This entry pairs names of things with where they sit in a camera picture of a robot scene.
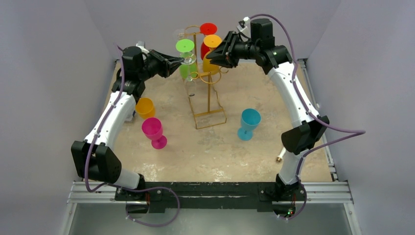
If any gold wire glass rack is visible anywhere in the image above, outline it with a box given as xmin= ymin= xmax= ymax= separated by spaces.
xmin=183 ymin=25 xmax=228 ymax=129

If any blue wine glass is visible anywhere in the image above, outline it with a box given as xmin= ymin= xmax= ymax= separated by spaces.
xmin=237 ymin=108 xmax=261 ymax=141

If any red wine glass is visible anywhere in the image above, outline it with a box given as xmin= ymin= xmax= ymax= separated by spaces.
xmin=200 ymin=23 xmax=217 ymax=60

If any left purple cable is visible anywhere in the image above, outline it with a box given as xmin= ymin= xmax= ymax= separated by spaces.
xmin=83 ymin=43 xmax=125 ymax=193

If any purple cable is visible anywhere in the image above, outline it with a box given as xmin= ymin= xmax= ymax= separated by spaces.
xmin=83 ymin=43 xmax=125 ymax=193
xmin=249 ymin=13 xmax=367 ymax=182

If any orange wine glass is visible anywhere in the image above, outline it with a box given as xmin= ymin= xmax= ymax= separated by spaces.
xmin=135 ymin=97 xmax=155 ymax=119
xmin=201 ymin=34 xmax=222 ymax=75

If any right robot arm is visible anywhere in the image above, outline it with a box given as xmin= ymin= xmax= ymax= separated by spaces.
xmin=207 ymin=14 xmax=329 ymax=199

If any clear wine glass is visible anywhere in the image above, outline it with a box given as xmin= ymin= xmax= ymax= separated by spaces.
xmin=180 ymin=51 xmax=197 ymax=65
xmin=173 ymin=29 xmax=187 ymax=41

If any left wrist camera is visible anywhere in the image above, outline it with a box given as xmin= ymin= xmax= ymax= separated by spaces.
xmin=136 ymin=41 xmax=149 ymax=54

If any pink wine glass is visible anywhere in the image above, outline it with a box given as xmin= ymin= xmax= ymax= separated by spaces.
xmin=141 ymin=117 xmax=167 ymax=149

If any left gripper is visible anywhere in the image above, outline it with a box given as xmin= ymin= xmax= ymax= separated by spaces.
xmin=138 ymin=49 xmax=184 ymax=82

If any clear plastic organizer box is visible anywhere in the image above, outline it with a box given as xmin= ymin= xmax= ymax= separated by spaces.
xmin=124 ymin=111 xmax=136 ymax=122

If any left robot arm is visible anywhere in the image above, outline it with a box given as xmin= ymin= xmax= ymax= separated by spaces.
xmin=70 ymin=46 xmax=184 ymax=200

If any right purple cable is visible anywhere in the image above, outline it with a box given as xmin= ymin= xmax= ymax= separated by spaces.
xmin=249 ymin=13 xmax=367 ymax=182

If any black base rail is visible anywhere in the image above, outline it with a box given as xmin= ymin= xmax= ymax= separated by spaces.
xmin=115 ymin=181 xmax=307 ymax=215

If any green wine glass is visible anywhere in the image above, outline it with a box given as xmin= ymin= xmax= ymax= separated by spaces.
xmin=175 ymin=39 xmax=198 ymax=81

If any white plastic pipe fitting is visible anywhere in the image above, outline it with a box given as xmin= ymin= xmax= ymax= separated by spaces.
xmin=276 ymin=147 xmax=286 ymax=163

